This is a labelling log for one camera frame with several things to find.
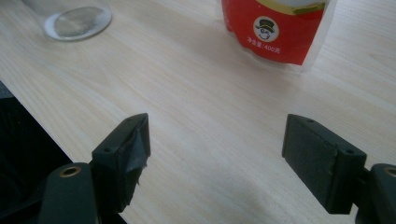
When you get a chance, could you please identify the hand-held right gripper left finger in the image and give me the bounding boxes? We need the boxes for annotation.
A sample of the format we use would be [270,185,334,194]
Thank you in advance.
[92,112,152,215]

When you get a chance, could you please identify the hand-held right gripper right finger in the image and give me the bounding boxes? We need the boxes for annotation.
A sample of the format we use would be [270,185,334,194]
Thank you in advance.
[281,113,368,216]

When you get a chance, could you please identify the red and white plastic bag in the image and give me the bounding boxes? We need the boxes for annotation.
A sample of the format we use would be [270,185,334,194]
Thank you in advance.
[218,0,339,74]

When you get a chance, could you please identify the clear glass jar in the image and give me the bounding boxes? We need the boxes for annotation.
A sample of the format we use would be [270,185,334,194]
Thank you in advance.
[21,0,113,42]

